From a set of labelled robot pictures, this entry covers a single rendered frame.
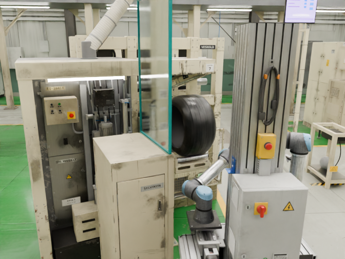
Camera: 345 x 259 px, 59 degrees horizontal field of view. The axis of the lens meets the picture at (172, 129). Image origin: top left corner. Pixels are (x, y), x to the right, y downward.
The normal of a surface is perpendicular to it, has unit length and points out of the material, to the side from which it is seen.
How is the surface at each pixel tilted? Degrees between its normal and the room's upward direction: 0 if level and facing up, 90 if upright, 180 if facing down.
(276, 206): 90
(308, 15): 90
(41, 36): 90
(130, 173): 90
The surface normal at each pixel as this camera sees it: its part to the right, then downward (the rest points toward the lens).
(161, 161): 0.42, 0.25
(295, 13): 0.07, 0.27
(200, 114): 0.37, -0.29
